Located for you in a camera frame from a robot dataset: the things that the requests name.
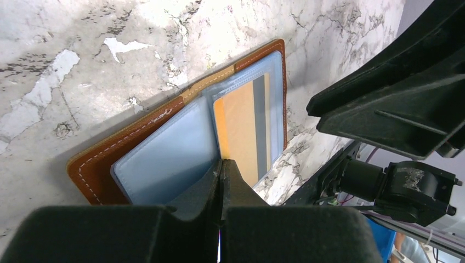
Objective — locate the gold card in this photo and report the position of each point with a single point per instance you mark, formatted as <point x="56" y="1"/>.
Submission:
<point x="242" y="121"/>

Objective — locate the blue bin in background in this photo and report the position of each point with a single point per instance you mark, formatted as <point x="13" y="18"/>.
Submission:
<point x="384" y="239"/>

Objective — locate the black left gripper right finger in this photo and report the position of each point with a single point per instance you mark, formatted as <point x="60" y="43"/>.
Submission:
<point x="254" y="231"/>

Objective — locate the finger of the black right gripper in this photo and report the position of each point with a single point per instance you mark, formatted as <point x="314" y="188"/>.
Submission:
<point x="433" y="37"/>
<point x="420" y="115"/>

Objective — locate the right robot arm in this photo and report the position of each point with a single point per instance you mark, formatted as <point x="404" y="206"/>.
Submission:
<point x="408" y="191"/>

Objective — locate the brown leather card holder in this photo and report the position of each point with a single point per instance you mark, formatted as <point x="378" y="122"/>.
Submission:
<point x="159" y="156"/>

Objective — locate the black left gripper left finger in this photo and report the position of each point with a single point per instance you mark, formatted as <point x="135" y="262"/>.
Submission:
<point x="184" y="230"/>

